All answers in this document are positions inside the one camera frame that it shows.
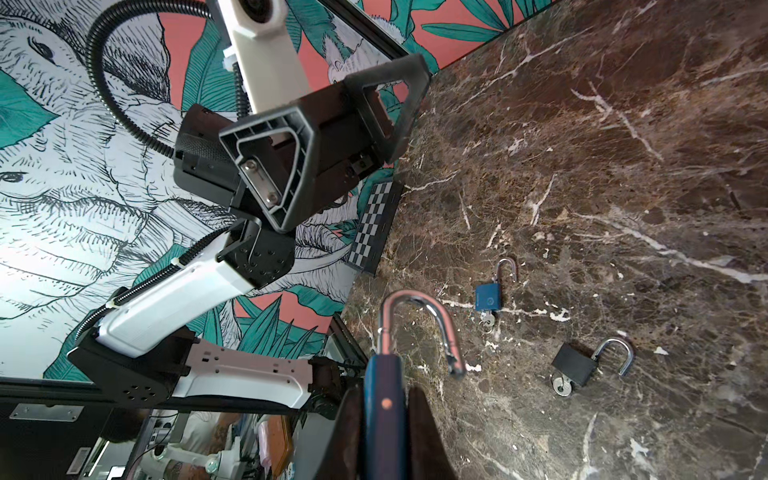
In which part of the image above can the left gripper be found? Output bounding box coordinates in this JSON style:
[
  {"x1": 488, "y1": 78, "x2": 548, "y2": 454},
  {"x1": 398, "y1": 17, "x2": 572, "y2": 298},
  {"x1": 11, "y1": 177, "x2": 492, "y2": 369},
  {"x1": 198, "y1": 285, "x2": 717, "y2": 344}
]
[{"x1": 219, "y1": 54, "x2": 431, "y2": 233}]

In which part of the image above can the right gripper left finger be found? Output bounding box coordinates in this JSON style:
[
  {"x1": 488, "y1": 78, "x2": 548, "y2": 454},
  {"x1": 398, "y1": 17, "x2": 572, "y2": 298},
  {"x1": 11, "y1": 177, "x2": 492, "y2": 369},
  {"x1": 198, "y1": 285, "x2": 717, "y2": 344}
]
[{"x1": 314, "y1": 387, "x2": 364, "y2": 480}]

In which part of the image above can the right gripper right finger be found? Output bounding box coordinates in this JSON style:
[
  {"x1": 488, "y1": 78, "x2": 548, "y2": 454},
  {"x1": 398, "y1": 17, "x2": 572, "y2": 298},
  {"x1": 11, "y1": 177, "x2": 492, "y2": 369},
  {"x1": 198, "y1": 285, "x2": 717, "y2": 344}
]
[{"x1": 407, "y1": 386, "x2": 457, "y2": 480}]

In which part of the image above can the blue padlock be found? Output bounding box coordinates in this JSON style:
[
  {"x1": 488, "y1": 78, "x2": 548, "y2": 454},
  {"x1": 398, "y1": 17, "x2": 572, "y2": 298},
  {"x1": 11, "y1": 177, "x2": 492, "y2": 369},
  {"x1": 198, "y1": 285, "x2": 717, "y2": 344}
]
[
  {"x1": 362, "y1": 290, "x2": 466, "y2": 479},
  {"x1": 474, "y1": 258, "x2": 518, "y2": 328}
]

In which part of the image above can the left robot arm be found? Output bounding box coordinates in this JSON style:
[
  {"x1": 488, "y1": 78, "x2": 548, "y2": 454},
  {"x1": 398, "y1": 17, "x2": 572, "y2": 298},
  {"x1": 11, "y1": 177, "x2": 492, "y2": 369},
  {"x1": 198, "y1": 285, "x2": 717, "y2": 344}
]
[{"x1": 67, "y1": 54, "x2": 430, "y2": 417}]

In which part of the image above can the checkerboard calibration board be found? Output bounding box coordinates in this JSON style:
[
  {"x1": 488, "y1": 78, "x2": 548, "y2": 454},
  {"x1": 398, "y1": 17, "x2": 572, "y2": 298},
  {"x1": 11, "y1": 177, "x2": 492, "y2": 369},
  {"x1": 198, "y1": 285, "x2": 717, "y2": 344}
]
[{"x1": 345, "y1": 180, "x2": 404, "y2": 276}]

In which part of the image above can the middle black padlock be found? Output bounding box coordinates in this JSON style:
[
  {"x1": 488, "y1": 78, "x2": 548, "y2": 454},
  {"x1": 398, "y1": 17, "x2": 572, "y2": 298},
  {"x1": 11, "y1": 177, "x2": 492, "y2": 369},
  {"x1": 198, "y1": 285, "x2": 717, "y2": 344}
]
[{"x1": 551, "y1": 337, "x2": 635, "y2": 397}]

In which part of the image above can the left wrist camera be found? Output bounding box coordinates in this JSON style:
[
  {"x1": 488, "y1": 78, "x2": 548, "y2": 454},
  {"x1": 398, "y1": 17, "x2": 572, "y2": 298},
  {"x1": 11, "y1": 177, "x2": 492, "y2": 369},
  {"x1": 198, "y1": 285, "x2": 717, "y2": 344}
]
[{"x1": 218, "y1": 0, "x2": 311, "y2": 114}]

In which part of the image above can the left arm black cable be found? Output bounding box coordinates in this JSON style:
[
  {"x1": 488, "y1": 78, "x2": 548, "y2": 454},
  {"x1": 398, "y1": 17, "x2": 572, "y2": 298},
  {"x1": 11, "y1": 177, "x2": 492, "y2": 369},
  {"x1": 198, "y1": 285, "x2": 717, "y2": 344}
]
[{"x1": 85, "y1": 0, "x2": 253, "y2": 160}]

